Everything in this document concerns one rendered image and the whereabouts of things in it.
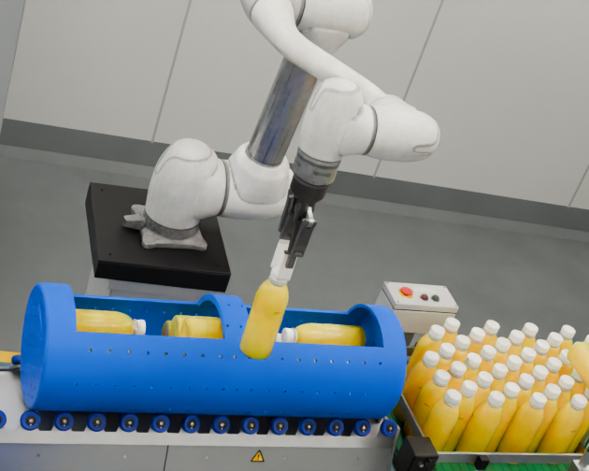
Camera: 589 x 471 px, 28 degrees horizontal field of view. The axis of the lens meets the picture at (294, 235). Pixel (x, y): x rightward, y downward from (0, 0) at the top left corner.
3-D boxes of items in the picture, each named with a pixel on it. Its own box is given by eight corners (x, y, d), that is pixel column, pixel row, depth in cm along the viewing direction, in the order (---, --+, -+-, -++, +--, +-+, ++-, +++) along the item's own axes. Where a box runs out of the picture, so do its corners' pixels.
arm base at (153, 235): (115, 206, 323) (120, 191, 320) (192, 211, 332) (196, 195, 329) (128, 248, 310) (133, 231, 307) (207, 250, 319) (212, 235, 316)
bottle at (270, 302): (234, 340, 258) (257, 269, 250) (263, 339, 261) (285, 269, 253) (247, 360, 253) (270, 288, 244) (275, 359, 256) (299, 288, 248)
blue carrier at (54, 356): (16, 340, 280) (39, 255, 262) (345, 355, 314) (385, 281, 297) (24, 436, 260) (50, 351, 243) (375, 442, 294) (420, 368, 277)
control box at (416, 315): (372, 308, 332) (383, 279, 326) (433, 313, 339) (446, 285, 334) (383, 332, 324) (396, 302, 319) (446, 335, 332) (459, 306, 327)
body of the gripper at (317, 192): (289, 164, 239) (277, 203, 244) (300, 184, 233) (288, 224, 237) (323, 168, 242) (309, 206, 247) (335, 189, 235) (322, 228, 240)
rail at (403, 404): (373, 354, 322) (376, 346, 321) (375, 354, 323) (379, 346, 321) (425, 460, 291) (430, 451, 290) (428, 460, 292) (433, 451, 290)
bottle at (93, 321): (51, 337, 269) (130, 342, 276) (58, 339, 262) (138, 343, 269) (53, 306, 269) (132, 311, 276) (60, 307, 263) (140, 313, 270)
